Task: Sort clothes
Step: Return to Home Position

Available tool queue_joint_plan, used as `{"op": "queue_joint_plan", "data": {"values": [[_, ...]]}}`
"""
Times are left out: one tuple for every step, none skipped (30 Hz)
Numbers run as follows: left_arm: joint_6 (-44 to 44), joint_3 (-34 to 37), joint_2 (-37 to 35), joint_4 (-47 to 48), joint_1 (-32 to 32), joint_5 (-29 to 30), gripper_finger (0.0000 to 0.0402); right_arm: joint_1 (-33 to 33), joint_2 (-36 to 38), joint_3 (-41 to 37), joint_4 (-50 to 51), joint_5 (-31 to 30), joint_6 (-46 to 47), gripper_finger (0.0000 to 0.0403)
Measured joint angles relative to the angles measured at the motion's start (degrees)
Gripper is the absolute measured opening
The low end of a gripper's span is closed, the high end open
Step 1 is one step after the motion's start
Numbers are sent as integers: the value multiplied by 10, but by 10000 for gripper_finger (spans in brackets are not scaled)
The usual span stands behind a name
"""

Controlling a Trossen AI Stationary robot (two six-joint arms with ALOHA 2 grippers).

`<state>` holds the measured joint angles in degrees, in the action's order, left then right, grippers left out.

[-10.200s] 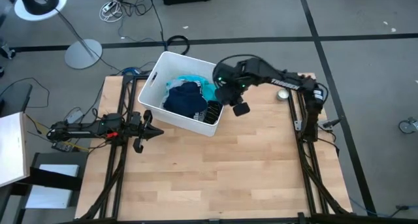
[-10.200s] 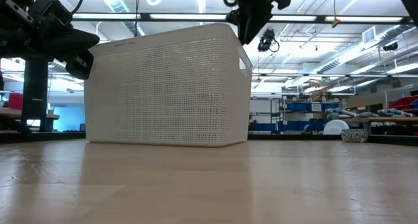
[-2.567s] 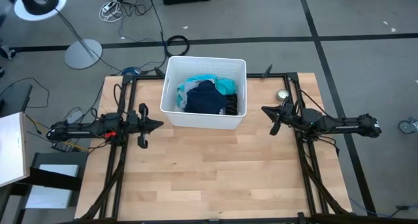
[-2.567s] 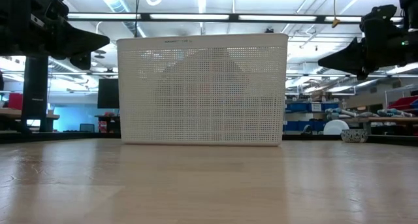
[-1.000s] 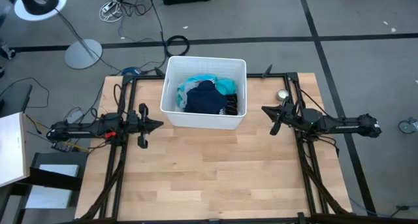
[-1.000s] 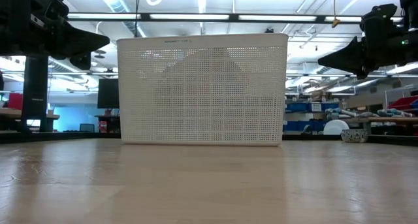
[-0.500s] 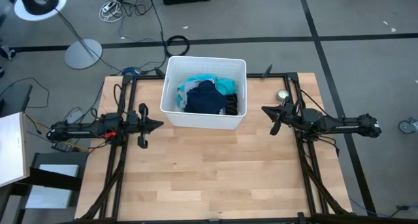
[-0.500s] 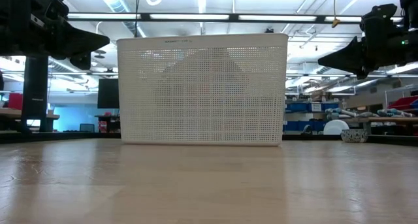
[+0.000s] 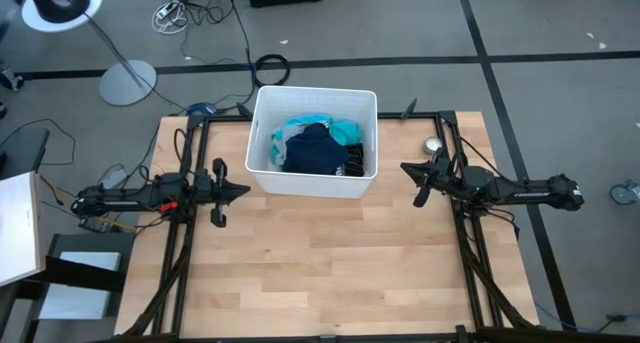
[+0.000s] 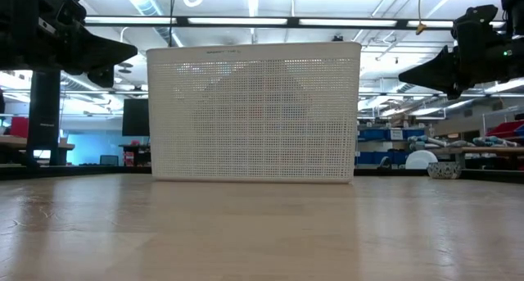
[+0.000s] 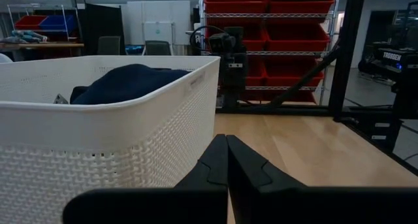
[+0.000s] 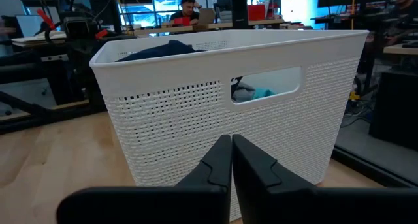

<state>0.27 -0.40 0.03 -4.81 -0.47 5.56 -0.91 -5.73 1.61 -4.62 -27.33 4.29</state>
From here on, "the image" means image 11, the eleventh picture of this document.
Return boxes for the black box white labels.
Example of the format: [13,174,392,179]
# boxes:
[359,116,403,152]

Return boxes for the small red bin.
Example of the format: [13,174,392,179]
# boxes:
[14,15,48,31]

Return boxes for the red plastic storage bin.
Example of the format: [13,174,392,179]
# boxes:
[243,89,316,104]
[267,0,336,14]
[244,56,268,87]
[263,56,325,88]
[265,22,331,52]
[204,0,269,14]
[205,18,269,52]

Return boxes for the small wire rack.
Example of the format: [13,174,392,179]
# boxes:
[7,3,79,44]

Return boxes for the wooden work table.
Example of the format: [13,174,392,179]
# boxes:
[0,42,85,51]

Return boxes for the dark blue garment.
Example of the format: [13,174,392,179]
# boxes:
[69,63,191,106]

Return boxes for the white cabinet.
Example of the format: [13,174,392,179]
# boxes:
[125,0,192,46]

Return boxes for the chrome wire shelf rack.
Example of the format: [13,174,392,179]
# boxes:
[199,0,341,106]

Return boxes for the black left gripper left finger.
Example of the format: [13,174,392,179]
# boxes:
[61,134,229,224]

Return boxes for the pile of folded clothes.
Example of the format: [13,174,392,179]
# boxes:
[0,29,48,44]

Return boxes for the grey chair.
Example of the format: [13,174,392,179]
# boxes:
[97,36,121,56]
[144,40,172,57]

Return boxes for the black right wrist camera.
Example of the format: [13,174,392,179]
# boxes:
[208,33,236,54]

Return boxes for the blue plastic bin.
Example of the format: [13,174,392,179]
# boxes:
[39,14,78,31]

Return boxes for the black Trossen labelled robot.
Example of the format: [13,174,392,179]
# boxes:
[357,47,418,120]

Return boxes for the black panel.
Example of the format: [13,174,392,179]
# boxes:
[76,1,127,56]

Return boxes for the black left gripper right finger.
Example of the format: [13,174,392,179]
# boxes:
[227,134,418,224]

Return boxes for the black aluminium rig frame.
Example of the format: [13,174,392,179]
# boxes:
[215,0,418,178]

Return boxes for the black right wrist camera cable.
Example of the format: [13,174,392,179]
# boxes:
[190,24,226,57]

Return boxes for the white perforated laundry basket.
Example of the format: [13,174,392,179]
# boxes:
[0,55,221,224]

